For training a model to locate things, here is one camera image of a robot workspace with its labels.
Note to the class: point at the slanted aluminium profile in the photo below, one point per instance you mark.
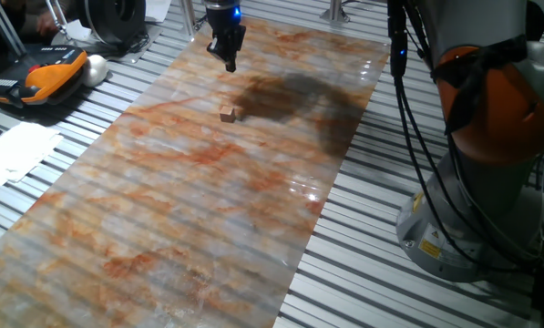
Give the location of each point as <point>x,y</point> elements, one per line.
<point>5,27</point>

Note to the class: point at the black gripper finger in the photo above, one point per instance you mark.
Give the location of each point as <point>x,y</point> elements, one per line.
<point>218,49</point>
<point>233,61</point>

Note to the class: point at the small wooden block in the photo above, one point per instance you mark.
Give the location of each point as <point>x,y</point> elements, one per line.
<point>228,114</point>

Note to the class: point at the orange marble pattern mat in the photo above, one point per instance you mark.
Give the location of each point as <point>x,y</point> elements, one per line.
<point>162,205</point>

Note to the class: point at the aluminium frame post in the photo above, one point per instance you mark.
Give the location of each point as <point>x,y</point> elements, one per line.
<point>188,18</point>
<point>335,13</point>

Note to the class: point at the white computer mouse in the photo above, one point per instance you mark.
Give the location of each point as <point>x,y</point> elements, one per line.
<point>95,69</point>

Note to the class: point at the black filament spool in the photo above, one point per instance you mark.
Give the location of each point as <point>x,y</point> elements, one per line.
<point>107,18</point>

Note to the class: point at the thin silver metal rod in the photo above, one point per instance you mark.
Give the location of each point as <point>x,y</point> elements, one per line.
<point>58,16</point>

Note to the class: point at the bystander hand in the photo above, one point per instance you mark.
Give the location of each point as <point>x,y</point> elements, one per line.
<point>48,23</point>

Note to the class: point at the white paper towel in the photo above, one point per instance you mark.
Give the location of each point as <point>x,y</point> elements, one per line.
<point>16,152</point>

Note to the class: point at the white paper sheet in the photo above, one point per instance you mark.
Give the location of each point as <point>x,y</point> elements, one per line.
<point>157,9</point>

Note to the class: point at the orange black teach pendant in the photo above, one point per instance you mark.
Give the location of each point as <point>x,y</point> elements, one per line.
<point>48,77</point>

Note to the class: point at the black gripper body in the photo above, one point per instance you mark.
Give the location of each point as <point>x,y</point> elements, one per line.
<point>226,29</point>

